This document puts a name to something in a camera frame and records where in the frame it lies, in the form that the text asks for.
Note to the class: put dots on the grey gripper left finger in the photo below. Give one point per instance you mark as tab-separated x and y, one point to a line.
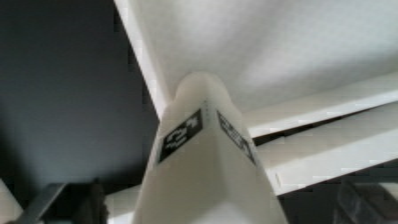
69	204

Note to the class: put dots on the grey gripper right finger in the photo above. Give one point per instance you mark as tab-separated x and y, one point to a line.
367	204

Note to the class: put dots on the white U-shaped fence frame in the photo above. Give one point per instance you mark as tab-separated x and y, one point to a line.
309	154

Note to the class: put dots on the white desk top tray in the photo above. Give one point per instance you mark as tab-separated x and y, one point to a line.
301	52

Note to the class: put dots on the white desk leg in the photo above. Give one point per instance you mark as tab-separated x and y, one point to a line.
205	185

